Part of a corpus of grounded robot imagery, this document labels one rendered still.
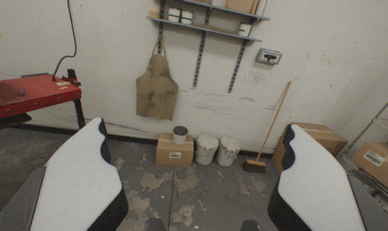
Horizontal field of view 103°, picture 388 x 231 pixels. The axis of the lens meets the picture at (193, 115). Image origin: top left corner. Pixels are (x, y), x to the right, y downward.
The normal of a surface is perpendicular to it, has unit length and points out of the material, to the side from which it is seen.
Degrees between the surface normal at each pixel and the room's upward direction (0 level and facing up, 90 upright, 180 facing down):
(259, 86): 90
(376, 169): 91
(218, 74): 90
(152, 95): 87
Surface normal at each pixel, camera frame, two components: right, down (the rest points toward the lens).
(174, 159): 0.07, 0.52
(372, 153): -0.98, -0.09
